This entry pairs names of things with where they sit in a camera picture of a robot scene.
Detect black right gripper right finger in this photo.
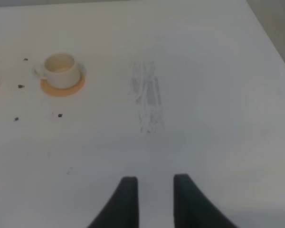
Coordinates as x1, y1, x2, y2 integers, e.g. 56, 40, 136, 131
173, 174, 235, 228

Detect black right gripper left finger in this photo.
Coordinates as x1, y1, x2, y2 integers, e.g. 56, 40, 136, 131
89, 177, 139, 228

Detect orange right cup coaster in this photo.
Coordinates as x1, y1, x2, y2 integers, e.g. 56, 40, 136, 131
40, 71, 85, 97

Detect white right teacup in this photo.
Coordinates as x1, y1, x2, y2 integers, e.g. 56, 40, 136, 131
33, 53, 81, 89

